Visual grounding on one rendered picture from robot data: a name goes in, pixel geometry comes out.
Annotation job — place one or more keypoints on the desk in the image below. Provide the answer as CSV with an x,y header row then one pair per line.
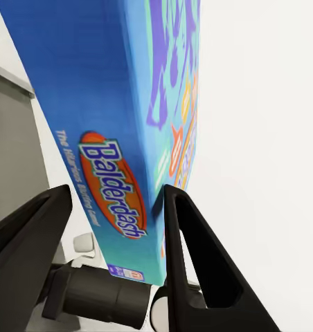
x,y
22,168

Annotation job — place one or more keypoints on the board game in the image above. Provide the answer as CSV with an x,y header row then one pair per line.
x,y
117,81

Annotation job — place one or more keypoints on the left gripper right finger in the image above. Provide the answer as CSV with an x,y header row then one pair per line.
x,y
232,305

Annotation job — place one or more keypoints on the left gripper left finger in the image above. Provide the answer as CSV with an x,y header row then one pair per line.
x,y
28,242

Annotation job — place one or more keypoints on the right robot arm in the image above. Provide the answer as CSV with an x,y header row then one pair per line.
x,y
80,287

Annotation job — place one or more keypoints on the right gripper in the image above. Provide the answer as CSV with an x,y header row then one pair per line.
x,y
86,291

